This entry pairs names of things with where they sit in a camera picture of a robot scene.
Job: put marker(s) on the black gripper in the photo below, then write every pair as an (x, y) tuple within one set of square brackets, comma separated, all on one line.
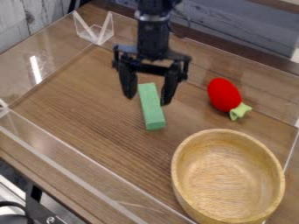
[(150, 56)]

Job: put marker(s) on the green rectangular block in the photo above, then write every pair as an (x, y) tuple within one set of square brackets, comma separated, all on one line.
[(152, 111)]

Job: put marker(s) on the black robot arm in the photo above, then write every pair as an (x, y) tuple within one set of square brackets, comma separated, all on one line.
[(153, 10)]

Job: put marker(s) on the light brown wooden bowl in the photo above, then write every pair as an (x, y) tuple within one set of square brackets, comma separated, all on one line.
[(227, 178)]

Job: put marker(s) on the red plush strawberry toy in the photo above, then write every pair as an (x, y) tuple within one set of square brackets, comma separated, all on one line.
[(225, 98)]

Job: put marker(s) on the black metal table leg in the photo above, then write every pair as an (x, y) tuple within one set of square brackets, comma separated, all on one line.
[(37, 211)]

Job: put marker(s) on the clear acrylic corner bracket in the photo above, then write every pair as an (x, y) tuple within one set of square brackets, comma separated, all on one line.
[(96, 34)]

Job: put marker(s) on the clear acrylic barrier wall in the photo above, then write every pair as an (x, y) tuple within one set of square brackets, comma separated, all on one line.
[(82, 184)]

